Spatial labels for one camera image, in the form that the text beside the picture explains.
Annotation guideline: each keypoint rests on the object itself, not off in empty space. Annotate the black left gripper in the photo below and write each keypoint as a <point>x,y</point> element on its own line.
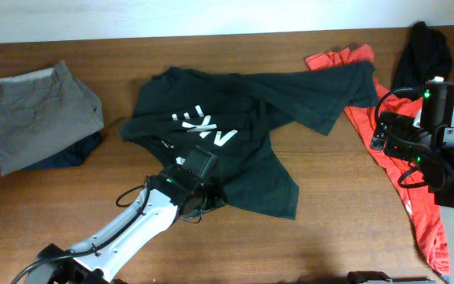
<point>217,198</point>

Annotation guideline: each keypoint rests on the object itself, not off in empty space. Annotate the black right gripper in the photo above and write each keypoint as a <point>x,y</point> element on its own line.
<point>400,125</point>

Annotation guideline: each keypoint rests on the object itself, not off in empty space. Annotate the dark green Nike t-shirt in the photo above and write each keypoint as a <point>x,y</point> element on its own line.
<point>231,115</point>

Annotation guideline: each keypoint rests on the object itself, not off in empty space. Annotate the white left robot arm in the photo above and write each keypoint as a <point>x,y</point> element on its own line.
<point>179,192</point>

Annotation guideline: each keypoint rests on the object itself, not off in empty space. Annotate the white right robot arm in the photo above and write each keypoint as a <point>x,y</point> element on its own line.
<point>427,143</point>

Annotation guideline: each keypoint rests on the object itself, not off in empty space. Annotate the red t-shirt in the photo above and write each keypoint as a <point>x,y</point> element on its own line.
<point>424,214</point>

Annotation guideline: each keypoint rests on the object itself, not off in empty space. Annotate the black garment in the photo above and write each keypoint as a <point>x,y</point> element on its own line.
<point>426,56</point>

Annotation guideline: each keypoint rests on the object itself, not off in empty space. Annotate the folded navy garment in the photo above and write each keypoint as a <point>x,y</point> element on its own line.
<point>73,155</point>

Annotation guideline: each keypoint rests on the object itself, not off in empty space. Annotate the dark base block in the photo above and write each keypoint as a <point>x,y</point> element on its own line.
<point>378,277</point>

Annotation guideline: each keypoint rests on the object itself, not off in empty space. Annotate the folded grey shorts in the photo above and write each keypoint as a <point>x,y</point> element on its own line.
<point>42,113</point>

